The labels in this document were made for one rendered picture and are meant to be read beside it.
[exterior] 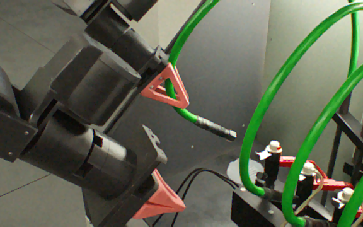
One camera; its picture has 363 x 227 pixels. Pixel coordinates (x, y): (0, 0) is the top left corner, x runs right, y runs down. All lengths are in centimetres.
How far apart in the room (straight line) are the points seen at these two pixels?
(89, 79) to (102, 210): 15
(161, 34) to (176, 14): 21
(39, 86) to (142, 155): 12
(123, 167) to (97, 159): 3
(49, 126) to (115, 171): 8
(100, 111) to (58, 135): 4
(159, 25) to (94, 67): 326
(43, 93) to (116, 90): 6
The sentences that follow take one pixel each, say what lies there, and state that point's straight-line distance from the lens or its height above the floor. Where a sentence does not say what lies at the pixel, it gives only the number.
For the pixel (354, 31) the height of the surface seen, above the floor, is 128.
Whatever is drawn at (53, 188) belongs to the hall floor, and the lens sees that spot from 247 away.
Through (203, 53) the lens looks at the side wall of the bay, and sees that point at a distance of 101.
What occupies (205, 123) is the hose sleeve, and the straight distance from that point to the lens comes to 76.
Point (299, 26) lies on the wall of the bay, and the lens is 106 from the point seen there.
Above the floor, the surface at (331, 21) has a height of 136.
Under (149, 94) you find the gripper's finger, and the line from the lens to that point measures 68.
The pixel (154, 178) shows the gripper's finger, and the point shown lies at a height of 127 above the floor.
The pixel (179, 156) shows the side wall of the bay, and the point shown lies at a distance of 111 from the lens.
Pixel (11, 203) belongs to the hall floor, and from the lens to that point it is 245.
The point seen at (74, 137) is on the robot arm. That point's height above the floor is 133.
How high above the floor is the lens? 154
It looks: 31 degrees down
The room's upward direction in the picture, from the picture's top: straight up
